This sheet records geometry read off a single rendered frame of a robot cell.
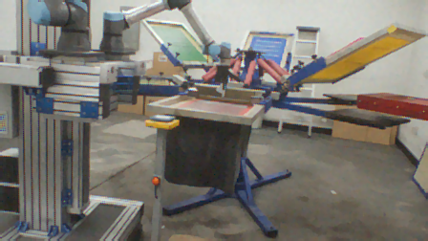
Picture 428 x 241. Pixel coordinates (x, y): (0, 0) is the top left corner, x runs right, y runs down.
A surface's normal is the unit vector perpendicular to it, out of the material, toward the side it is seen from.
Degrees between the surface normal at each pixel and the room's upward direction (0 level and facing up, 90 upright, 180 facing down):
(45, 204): 90
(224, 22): 90
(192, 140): 93
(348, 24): 90
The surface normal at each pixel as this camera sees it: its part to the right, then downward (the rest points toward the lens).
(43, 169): -0.11, 0.18
